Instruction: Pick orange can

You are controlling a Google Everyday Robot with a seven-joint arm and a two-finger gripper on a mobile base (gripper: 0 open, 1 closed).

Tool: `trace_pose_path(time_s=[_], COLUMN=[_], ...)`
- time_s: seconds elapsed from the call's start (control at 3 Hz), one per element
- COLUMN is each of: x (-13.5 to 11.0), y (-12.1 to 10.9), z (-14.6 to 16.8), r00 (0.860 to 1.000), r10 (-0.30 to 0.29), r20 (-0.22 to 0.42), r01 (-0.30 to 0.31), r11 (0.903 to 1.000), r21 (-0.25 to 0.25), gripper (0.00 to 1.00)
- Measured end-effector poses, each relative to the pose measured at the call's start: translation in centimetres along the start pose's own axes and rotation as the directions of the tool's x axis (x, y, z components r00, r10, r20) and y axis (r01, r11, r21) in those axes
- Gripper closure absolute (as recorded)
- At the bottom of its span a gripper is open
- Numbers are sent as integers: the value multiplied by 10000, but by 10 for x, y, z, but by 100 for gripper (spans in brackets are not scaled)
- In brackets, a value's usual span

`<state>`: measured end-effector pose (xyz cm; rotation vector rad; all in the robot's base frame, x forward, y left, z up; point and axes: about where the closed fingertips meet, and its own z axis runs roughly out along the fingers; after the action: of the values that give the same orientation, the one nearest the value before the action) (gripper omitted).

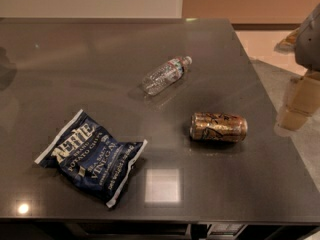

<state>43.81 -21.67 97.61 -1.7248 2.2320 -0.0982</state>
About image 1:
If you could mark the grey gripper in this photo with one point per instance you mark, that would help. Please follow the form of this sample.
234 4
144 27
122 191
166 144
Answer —
310 47

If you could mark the clear plastic water bottle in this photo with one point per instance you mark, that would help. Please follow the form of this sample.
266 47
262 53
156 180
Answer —
165 75

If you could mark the blue kettle chips bag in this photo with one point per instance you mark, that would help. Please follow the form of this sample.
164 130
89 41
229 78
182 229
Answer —
91 158

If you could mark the orange gold soda can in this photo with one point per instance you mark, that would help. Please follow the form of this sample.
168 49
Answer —
223 127

